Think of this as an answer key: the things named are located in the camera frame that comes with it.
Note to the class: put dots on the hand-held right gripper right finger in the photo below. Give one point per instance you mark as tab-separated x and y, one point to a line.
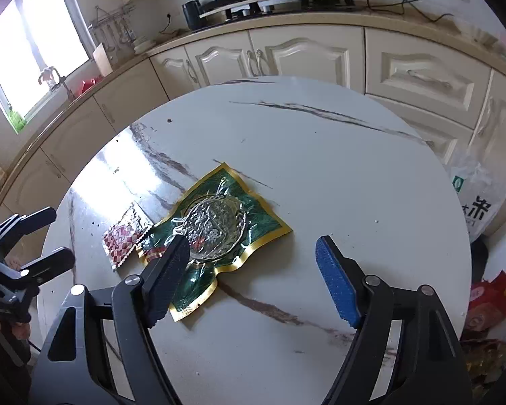
337	278

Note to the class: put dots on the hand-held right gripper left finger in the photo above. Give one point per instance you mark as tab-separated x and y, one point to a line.
168	278

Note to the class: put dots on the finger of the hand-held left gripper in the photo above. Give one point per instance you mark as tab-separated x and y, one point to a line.
42	216
55	260

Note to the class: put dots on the green gold foil packet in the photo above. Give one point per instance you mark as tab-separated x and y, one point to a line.
236	202

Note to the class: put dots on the person's left hand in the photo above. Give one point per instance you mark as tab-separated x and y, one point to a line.
20	331

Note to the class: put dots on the red checkered sachet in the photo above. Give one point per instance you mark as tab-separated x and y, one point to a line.
122	236

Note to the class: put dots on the green plastic bottle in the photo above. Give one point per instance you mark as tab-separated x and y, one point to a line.
17	121

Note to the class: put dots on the metal sink faucet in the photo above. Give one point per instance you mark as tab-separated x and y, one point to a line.
52	78

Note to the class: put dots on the red plastic basket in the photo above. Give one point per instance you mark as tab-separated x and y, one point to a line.
89	85

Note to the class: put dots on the orange snack bags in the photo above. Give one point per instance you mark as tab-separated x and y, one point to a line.
493	303

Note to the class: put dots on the wooden cutting board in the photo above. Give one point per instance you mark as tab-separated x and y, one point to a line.
102	61

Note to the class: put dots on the white rice bag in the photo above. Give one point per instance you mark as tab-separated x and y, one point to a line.
480	194

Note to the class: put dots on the kitchen window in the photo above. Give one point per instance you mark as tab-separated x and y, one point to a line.
33	42

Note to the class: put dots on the stack of white bowls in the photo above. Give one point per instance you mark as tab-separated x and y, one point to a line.
144	45

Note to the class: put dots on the metal hanging utensil rack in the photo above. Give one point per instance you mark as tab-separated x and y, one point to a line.
109	23

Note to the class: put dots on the cream kitchen base cabinets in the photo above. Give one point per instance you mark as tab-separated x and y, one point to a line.
312	55

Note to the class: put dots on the black electric kettle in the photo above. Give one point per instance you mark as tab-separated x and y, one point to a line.
192	14

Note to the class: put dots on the black gas stove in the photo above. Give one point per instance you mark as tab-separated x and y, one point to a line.
320	2

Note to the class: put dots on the long wooden board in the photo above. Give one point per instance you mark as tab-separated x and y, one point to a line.
270	0

